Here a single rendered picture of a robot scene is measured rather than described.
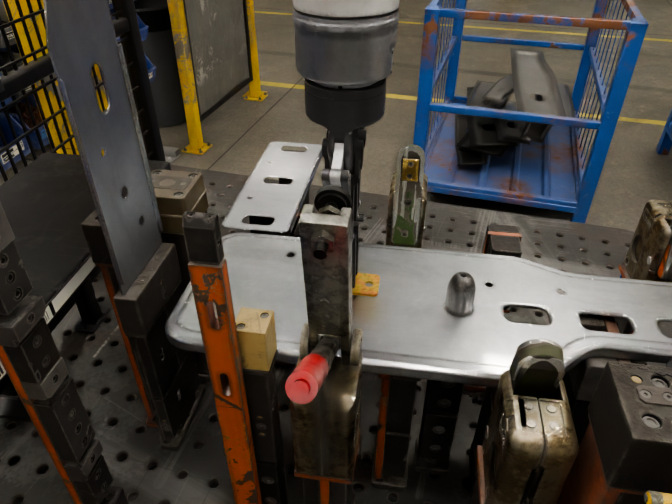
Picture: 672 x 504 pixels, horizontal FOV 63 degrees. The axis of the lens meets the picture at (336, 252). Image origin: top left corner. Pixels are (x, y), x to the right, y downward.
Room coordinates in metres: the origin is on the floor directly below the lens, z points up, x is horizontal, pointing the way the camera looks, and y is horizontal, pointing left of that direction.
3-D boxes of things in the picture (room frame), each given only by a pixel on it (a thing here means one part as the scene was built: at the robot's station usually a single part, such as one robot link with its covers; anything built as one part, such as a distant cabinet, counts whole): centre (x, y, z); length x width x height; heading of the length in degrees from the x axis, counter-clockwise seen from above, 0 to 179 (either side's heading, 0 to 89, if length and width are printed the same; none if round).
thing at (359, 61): (0.50, -0.01, 1.29); 0.09 x 0.09 x 0.06
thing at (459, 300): (0.48, -0.14, 1.02); 0.03 x 0.03 x 0.07
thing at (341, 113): (0.50, -0.01, 1.22); 0.08 x 0.07 x 0.09; 171
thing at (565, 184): (2.73, -0.90, 0.47); 1.20 x 0.80 x 0.95; 163
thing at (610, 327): (0.45, -0.30, 0.84); 0.12 x 0.05 x 0.29; 171
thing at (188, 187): (0.67, 0.23, 0.88); 0.08 x 0.08 x 0.36; 81
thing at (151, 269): (0.55, 0.24, 0.85); 0.12 x 0.03 x 0.30; 171
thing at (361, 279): (0.50, -0.01, 1.02); 0.08 x 0.04 x 0.01; 81
